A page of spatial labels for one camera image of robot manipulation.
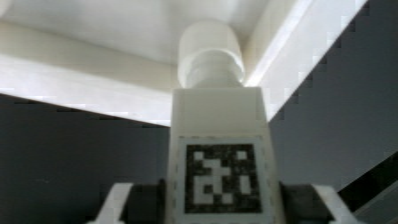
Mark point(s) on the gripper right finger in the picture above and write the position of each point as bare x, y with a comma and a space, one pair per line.
315, 206

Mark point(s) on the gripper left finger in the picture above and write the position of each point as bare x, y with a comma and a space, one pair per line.
134, 205

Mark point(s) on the white table leg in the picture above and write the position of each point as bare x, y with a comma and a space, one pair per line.
221, 187

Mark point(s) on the white square tabletop tray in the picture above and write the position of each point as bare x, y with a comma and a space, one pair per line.
89, 49

